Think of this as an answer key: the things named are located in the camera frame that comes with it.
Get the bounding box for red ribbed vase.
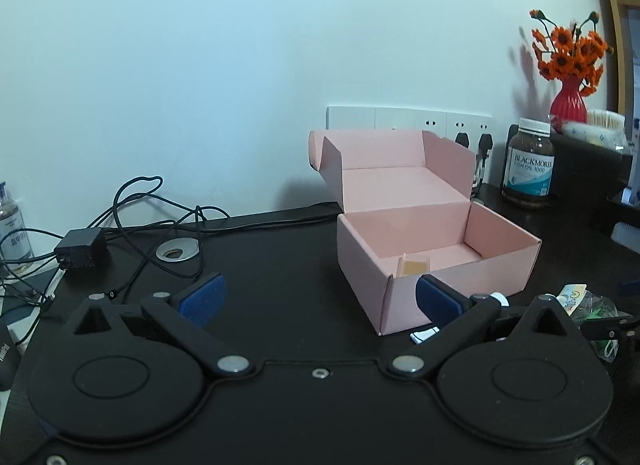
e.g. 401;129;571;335
549;77;587;133

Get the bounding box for black power adapter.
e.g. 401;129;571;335
53;226;107;270

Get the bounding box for pink cardboard box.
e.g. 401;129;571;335
308;129;541;335

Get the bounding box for black plug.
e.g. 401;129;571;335
476;133;494;181
454;132;470;148

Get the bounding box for brown fish oil bottle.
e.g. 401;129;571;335
501;118;555;207

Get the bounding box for black plug right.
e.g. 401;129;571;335
476;133;494;181

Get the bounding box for white patterned tissue pack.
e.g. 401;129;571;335
561;121;618;151

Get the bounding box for tangled black cable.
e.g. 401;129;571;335
0;173;232;306

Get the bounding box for small colourful card packet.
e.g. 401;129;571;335
556;284;588;315

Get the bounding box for orange artificial flowers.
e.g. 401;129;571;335
529;9;614;96

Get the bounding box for black storage box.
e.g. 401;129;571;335
506;122;636;206

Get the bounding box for white wall socket strip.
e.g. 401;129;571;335
326;105;498;151

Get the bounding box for cotton swab container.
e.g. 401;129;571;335
587;110;626;143

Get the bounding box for black plug left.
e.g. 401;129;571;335
454;132;470;148

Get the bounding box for clear plastic bottle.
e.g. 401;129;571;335
0;181;32;271

